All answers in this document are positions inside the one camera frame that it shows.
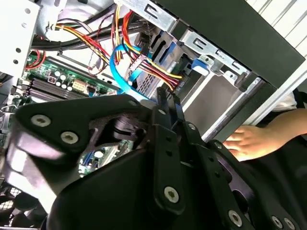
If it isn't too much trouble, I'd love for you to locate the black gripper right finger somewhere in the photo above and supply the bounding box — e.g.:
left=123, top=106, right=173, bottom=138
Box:
left=171, top=94, right=295, bottom=230

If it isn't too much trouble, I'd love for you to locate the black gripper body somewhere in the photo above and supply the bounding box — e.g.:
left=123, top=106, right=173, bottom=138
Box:
left=47, top=149, right=231, bottom=230

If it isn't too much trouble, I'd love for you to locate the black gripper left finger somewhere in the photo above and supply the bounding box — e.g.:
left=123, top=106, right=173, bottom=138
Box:
left=6, top=87, right=187, bottom=215

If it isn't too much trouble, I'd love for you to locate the red yellow power wire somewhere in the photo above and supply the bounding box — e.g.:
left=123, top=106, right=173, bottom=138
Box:
left=111, top=4, right=187, bottom=94

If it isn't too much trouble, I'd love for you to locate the bare person hand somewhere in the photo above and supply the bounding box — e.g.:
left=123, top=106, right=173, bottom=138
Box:
left=224, top=126, right=272, bottom=161

